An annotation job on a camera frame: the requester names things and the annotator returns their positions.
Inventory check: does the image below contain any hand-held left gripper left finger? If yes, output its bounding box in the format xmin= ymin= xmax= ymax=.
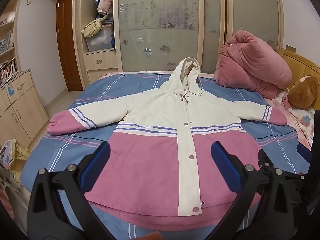
xmin=26 ymin=141 xmax=112 ymax=240

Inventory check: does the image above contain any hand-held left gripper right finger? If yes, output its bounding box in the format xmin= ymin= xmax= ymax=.
xmin=211 ymin=141 xmax=293 ymax=240

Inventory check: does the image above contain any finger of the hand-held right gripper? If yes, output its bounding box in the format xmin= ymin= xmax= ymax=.
xmin=296 ymin=144 xmax=313 ymax=165
xmin=257 ymin=149 xmax=306 ymax=181

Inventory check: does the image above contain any cream and pink hooded jacket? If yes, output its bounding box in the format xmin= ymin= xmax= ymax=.
xmin=49 ymin=57 xmax=287 ymax=224

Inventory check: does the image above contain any pink floral sheet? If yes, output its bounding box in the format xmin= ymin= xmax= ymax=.
xmin=265 ymin=87 xmax=315 ymax=145

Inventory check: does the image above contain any blue plaid bed sheet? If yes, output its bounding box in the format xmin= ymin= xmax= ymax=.
xmin=21 ymin=71 xmax=313 ymax=240

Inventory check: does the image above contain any brown plush toy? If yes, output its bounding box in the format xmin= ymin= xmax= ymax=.
xmin=287 ymin=75 xmax=320 ymax=109

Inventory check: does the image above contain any pale yellow cloth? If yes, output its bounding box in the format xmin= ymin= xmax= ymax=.
xmin=15 ymin=144 xmax=31 ymax=161

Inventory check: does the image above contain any wooden headboard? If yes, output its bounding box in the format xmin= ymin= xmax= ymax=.
xmin=279 ymin=47 xmax=320 ymax=93

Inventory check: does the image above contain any printed plastic bag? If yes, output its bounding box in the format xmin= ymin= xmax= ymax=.
xmin=0 ymin=137 xmax=18 ymax=168

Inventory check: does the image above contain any pink folded quilt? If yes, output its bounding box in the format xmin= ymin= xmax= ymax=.
xmin=214 ymin=30 xmax=293 ymax=99

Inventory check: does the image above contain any beige cabinet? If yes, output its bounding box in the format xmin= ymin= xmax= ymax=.
xmin=0 ymin=68 xmax=49 ymax=148

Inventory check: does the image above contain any beige wardrobe drawer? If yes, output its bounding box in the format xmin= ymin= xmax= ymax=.
xmin=84 ymin=52 xmax=118 ymax=71

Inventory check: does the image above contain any brown wooden door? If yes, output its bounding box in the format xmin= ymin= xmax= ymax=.
xmin=56 ymin=0 xmax=83 ymax=92

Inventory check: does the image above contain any row of books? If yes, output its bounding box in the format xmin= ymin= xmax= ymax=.
xmin=0 ymin=57 xmax=18 ymax=85

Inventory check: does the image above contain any yellow garment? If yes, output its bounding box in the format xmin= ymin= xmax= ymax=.
xmin=81 ymin=15 xmax=108 ymax=38

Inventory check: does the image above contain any beige sliding door wardrobe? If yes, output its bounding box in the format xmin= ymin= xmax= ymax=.
xmin=72 ymin=0 xmax=284 ymax=90

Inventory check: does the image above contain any beige bookshelf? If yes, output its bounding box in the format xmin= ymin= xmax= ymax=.
xmin=0 ymin=0 xmax=22 ymax=88

